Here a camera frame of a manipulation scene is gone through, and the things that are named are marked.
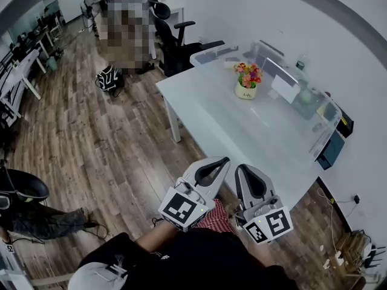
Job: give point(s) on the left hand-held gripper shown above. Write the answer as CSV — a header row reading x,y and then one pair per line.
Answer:
x,y
184,210

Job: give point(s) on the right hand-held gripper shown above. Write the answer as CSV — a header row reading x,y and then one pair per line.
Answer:
x,y
269,222

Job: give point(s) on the colourful flowers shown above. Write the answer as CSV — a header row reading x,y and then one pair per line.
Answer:
x,y
245,92

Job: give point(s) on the clear plastic storage bin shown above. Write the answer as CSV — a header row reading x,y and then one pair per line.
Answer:
x,y
208,53

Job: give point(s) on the person's right forearm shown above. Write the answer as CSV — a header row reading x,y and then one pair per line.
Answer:
x,y
266,254

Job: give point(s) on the person's left forearm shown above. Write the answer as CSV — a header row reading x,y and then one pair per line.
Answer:
x,y
157,237

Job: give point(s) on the grey shoulder pack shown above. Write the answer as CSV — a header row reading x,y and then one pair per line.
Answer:
x,y
90,278

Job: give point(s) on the person's red checked trousers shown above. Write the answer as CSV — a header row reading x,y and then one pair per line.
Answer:
x,y
216,219

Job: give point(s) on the person's black shirt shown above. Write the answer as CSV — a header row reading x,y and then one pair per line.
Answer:
x,y
196,261

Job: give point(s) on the white card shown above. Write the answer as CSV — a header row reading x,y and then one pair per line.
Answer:
x,y
284,89

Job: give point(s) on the green toy cabbage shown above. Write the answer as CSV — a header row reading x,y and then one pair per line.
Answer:
x,y
305,96

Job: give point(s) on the cream rectangular block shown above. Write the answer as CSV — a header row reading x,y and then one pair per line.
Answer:
x,y
231,64

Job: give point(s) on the black desk tray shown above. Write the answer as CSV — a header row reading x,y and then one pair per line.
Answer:
x,y
346,127

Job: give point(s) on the black office chair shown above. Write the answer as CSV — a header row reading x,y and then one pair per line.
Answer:
x,y
169,50

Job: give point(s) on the white router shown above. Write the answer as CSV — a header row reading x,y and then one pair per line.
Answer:
x,y
370,257

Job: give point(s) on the black white patterned backpack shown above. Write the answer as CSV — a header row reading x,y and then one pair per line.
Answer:
x,y
109,78

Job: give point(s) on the pale green bin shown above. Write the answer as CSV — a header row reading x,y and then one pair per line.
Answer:
x,y
52,63

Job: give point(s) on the white side table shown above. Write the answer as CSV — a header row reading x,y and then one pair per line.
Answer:
x,y
27,62

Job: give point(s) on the black wall charger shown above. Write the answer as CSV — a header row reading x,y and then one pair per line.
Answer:
x,y
356,198

